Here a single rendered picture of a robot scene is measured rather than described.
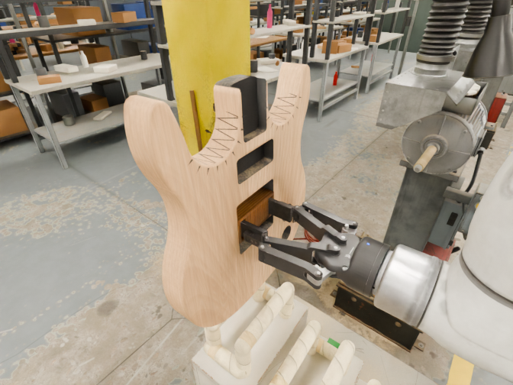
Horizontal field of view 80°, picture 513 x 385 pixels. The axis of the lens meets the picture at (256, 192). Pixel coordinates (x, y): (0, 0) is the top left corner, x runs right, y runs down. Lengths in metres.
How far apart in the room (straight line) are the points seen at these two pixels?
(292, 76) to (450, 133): 0.93
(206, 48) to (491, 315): 1.28
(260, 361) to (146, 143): 0.57
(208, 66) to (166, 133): 1.12
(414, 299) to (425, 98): 0.74
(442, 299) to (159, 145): 0.34
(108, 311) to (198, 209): 2.01
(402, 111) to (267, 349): 0.79
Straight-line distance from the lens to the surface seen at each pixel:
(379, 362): 1.01
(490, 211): 0.35
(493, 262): 0.36
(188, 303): 0.47
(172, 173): 0.34
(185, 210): 0.38
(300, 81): 0.53
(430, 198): 1.68
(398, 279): 0.41
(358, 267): 0.42
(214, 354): 0.74
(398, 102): 1.08
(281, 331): 0.80
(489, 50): 1.11
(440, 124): 1.37
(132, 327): 2.24
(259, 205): 0.50
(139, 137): 0.33
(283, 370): 0.72
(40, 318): 2.54
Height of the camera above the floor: 1.78
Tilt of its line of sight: 34 degrees down
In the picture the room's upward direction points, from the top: straight up
